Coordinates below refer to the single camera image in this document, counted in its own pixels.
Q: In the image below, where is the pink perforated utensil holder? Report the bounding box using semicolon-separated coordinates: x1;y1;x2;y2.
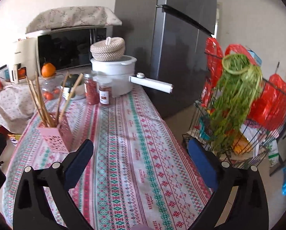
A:
37;115;73;153

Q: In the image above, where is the wooden chopstick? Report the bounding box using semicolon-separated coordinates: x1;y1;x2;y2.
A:
59;73;83;122
35;71;54;127
25;76;47;127
28;78;52;128
55;71;69;126

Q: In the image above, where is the floral cloth on shelf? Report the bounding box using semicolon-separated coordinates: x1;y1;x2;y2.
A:
0;81;35;134

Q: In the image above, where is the patterned tablecloth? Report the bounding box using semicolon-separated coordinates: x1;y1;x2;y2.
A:
1;85;213;230

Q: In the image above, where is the red plastic bag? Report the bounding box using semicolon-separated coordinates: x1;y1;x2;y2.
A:
201;37;286;131

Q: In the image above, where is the glass jar with tomatoes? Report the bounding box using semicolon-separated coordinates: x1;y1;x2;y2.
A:
41;74;64;100

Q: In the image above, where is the white bowl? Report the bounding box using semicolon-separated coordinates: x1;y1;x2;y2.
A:
60;83;86;101

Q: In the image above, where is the green vegetables bunch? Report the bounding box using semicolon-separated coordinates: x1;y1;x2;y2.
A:
210;53;263;155

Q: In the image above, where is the green squash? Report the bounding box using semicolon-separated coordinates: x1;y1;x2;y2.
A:
65;74;79;88

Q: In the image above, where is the tall red-filled jar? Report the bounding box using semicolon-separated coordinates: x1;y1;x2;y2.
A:
83;73;99;105

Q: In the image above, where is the orange fruit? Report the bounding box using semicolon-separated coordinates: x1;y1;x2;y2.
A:
41;62;56;78

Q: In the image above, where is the short labelled jar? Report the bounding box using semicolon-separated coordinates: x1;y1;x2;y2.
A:
97;76;112;106

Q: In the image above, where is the white rice cooker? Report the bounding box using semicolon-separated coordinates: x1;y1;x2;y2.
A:
90;55;137;97

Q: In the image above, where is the black microwave oven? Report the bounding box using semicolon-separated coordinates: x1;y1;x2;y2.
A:
36;26;108;71

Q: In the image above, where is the white cling film dispenser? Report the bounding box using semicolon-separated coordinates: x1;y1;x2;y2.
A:
129;72;174;94

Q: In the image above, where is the woven lidded basket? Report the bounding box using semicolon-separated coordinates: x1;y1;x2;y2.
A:
90;37;125;62

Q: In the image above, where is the floral cloth on microwave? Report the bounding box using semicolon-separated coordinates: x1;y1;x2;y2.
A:
26;6;122;33

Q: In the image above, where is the grey refrigerator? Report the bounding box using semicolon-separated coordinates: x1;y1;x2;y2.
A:
113;0;217;118

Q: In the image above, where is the black wire rack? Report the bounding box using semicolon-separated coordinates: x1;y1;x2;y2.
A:
181;51;286;177

